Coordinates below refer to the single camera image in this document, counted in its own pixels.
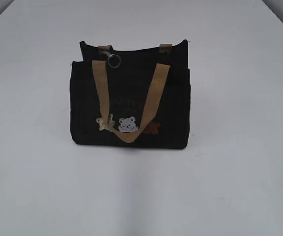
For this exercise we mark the black canvas tote bag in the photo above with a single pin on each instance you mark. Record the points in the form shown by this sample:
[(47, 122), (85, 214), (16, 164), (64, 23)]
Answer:
[(128, 86)]

